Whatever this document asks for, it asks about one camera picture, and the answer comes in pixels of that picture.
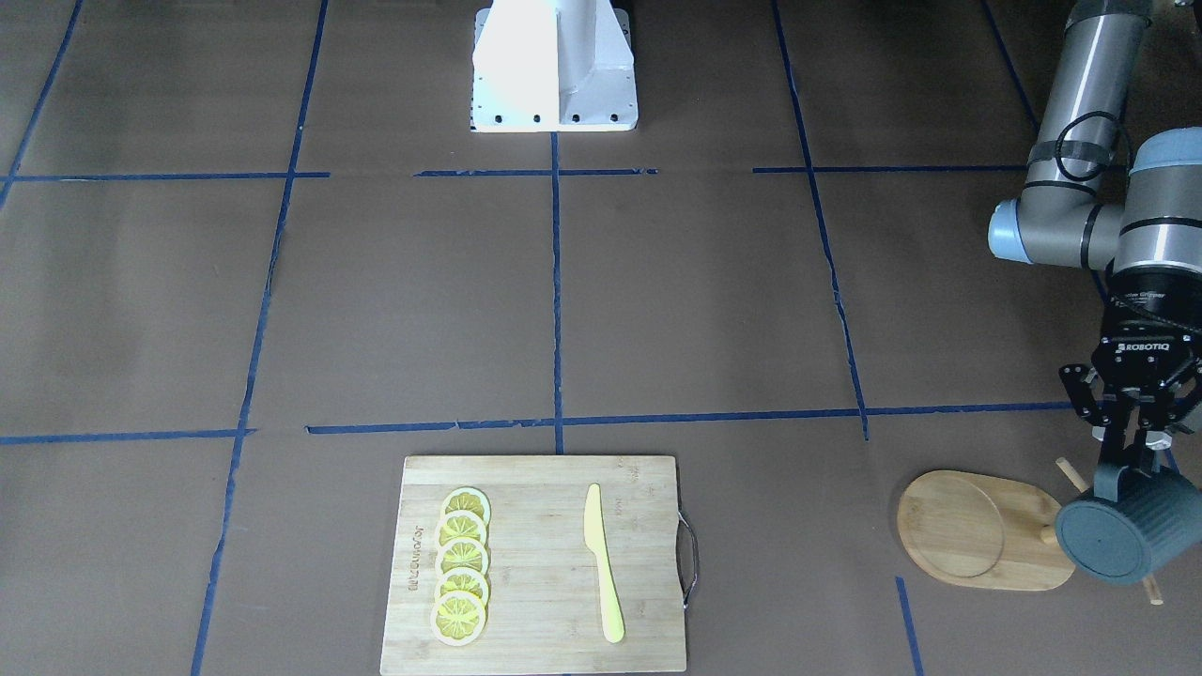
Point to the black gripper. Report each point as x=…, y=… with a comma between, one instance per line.
x=1146, y=324

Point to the dark green mug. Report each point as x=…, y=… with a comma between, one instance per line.
x=1156, y=519

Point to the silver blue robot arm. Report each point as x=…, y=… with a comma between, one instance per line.
x=1058, y=219

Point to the wooden cup rack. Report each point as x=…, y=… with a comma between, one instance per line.
x=975, y=531

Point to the yellow plastic knife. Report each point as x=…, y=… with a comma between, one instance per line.
x=594, y=532

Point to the bamboo cutting board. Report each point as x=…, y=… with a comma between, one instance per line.
x=543, y=612

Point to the white pedestal column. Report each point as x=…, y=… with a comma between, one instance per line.
x=554, y=66

